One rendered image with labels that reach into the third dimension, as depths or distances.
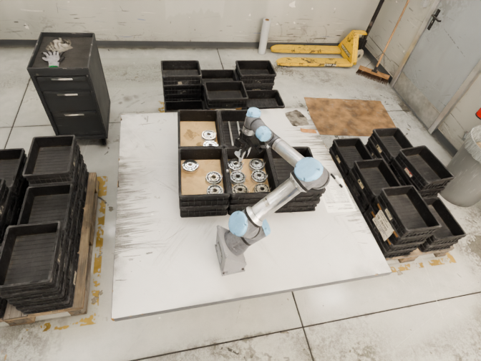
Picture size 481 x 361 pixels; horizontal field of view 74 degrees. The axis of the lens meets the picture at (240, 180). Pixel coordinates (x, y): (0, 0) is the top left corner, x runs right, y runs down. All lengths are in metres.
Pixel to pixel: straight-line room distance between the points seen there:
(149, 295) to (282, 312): 1.13
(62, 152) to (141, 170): 0.79
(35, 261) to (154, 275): 0.79
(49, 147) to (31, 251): 0.91
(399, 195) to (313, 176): 1.57
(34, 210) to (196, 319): 1.40
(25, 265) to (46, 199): 0.59
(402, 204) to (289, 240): 1.17
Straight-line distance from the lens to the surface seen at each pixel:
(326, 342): 2.62
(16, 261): 2.38
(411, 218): 2.81
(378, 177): 3.13
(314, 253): 2.03
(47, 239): 2.39
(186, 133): 2.35
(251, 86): 3.60
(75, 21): 5.11
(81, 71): 3.01
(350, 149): 3.44
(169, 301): 1.80
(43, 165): 2.82
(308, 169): 1.43
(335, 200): 2.31
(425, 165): 3.32
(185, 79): 3.43
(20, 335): 2.73
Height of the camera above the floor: 2.40
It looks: 49 degrees down
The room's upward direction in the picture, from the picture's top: 10 degrees clockwise
